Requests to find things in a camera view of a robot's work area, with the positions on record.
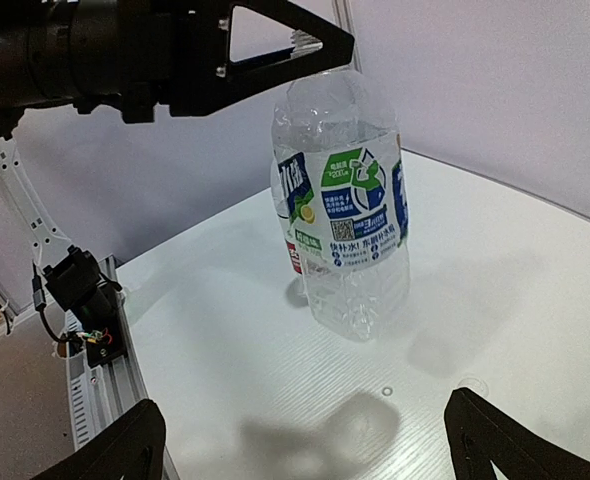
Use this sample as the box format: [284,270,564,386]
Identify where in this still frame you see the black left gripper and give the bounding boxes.
[119,1,355,124]

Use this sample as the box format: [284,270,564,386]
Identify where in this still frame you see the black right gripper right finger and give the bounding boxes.
[444,388,590,479]

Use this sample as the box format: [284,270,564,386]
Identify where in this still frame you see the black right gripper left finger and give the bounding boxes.
[34,399,166,480]

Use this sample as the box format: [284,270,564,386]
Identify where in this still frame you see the clear bottle green blue label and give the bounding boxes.
[271,69,410,342]

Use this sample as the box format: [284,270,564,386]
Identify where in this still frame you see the clear bottle red label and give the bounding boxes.
[270,160,302,276]

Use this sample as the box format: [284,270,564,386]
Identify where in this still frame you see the blue white bottle cap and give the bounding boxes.
[291,30,323,58]

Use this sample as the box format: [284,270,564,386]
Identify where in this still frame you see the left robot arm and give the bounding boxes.
[0,1,354,260]

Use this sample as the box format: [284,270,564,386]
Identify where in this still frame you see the aluminium front rail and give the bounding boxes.
[64,254,181,480]

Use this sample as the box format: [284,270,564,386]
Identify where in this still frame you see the left aluminium frame post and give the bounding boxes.
[332,0,364,74]

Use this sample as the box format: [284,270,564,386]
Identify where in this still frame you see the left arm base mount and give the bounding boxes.
[32,246,126,368]

